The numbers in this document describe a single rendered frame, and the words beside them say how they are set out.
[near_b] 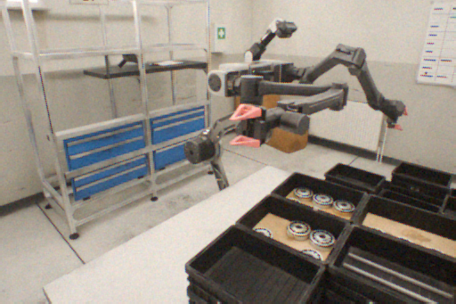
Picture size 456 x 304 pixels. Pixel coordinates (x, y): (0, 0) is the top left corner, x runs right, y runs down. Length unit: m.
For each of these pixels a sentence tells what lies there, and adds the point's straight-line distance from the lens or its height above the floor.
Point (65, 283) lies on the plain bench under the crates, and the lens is 1.53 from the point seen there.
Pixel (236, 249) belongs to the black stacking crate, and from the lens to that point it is 1.32.
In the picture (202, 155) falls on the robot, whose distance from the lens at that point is 2.04.
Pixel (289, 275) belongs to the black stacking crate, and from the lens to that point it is 1.24.
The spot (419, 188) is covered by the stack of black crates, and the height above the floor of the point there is 0.53.
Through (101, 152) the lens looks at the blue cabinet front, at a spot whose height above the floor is 0.68.
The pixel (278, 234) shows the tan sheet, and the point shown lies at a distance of 1.41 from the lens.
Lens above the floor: 1.70
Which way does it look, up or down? 20 degrees down
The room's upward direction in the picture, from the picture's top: straight up
